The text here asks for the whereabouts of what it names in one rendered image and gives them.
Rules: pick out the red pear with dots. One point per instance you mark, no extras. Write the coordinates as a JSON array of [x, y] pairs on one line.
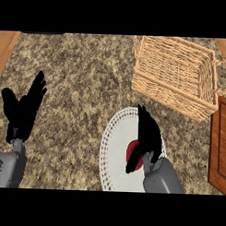
[[131, 151]]

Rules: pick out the tan wicker basket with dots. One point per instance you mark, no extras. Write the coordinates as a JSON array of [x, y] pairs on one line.
[[177, 77]]

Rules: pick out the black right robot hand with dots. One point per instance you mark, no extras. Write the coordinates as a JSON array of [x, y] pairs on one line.
[[148, 134]]

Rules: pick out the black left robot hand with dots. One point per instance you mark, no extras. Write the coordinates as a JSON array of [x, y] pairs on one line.
[[24, 111]]

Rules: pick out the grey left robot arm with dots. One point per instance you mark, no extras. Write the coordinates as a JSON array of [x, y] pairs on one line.
[[10, 166]]

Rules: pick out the white round lace placemat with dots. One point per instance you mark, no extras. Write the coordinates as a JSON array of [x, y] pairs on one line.
[[116, 148]]

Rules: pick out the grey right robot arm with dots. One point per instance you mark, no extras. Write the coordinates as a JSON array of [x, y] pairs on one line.
[[160, 176]]

